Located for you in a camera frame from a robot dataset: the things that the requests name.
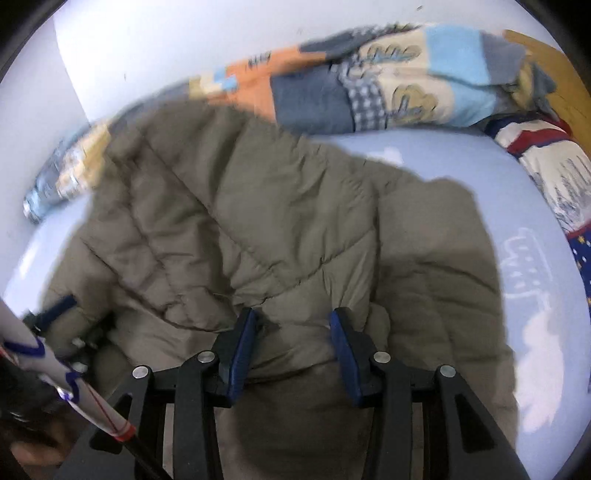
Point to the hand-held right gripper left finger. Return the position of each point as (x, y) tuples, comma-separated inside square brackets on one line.
[(240, 350)]

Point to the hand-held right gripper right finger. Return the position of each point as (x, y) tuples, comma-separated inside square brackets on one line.
[(345, 355)]

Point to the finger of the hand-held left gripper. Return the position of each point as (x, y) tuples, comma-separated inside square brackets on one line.
[(57, 309), (87, 344)]

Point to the olive quilted hooded jacket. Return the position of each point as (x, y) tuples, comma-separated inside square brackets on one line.
[(277, 207)]

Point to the person's left hand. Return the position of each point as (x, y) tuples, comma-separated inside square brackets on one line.
[(37, 454)]

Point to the patchwork cartoon print quilt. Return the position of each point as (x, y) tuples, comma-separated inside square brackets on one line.
[(415, 92)]

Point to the star and stripe print pillow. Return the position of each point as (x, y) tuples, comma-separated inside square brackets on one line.
[(554, 166)]

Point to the wooden headboard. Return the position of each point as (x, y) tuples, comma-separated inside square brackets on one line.
[(563, 78)]

